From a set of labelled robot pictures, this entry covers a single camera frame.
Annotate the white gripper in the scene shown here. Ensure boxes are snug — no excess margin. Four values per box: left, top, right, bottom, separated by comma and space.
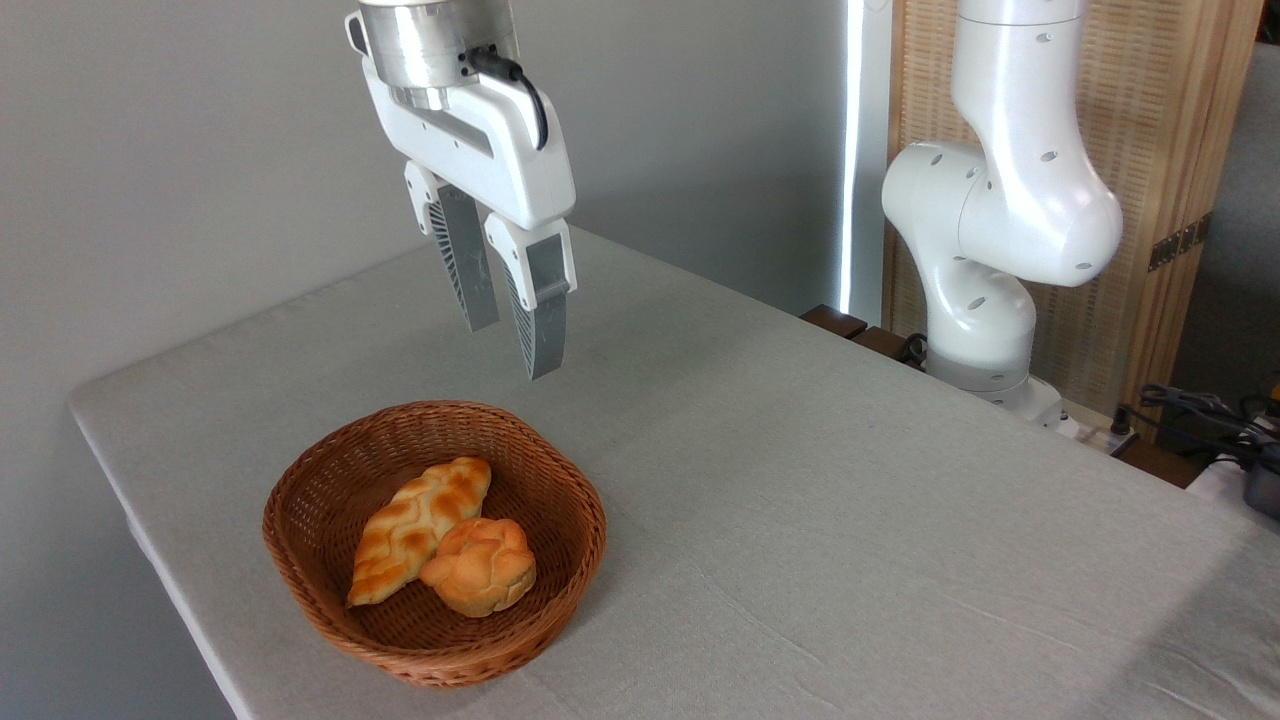
359, 54, 579, 382

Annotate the long braided bread loaf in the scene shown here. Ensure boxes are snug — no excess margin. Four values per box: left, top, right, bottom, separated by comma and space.
346, 456, 494, 609

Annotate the round knotted bread roll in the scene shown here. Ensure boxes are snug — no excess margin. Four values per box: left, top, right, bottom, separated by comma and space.
417, 517, 539, 620

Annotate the brown wicker basket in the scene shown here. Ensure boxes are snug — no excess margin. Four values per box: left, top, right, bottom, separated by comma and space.
262, 400, 608, 690

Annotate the dark wooden furniture piece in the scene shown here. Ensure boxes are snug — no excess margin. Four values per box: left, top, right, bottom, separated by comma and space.
799, 304, 929, 372

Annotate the grey tablecloth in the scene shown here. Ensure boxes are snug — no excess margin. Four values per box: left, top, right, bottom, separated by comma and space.
68, 226, 1280, 720

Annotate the white power strip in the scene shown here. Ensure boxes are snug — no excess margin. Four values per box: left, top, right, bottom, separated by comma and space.
1062, 405, 1141, 458

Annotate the metal screen hinge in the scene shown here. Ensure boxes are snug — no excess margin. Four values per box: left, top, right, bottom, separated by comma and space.
1147, 211, 1214, 274

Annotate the wooden bamboo folding screen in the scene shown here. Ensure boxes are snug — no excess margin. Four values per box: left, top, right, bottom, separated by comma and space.
884, 0, 1267, 443

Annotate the grey device box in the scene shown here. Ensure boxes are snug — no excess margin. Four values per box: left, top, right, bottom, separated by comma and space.
1242, 445, 1280, 522

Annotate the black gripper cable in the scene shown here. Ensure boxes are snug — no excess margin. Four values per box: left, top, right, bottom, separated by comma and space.
459, 44, 551, 153

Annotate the white vertical window frame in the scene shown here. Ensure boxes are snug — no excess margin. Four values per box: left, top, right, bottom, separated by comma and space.
837, 0, 895, 327

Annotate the black cable bundle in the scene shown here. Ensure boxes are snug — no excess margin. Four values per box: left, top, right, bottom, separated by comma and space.
1114, 383, 1280, 471

